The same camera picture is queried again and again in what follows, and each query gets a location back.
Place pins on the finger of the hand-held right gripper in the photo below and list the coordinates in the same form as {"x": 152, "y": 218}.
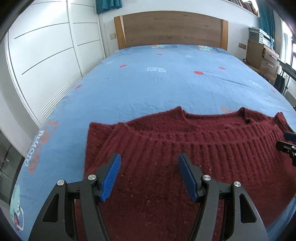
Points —
{"x": 286, "y": 147}
{"x": 291, "y": 135}

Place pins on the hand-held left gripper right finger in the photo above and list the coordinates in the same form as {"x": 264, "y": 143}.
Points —
{"x": 188, "y": 178}

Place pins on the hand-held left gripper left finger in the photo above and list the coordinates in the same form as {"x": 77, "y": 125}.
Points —
{"x": 111, "y": 178}

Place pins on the dark red knitted sweater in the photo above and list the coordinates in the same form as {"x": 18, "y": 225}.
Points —
{"x": 157, "y": 148}

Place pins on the dark bag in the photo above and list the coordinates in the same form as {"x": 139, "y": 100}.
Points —
{"x": 280, "y": 83}

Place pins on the wooden dresser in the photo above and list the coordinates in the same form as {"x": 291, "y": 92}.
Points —
{"x": 259, "y": 56}

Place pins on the bed with blue dinosaur sheet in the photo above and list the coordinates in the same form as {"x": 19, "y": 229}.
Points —
{"x": 150, "y": 88}

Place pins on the printer on cabinet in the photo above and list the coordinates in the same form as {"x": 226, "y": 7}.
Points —
{"x": 254, "y": 34}

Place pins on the teal curtain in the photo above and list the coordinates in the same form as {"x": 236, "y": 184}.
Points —
{"x": 266, "y": 18}

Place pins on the white wardrobe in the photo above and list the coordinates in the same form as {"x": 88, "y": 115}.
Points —
{"x": 50, "y": 58}

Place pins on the row of books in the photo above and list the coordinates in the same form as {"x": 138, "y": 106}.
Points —
{"x": 245, "y": 5}

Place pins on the wooden headboard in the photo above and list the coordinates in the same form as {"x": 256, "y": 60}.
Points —
{"x": 171, "y": 29}

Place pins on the teal hanging cloth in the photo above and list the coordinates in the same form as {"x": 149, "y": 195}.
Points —
{"x": 108, "y": 5}

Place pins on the beige wall socket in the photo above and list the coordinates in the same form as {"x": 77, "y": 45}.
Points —
{"x": 242, "y": 45}

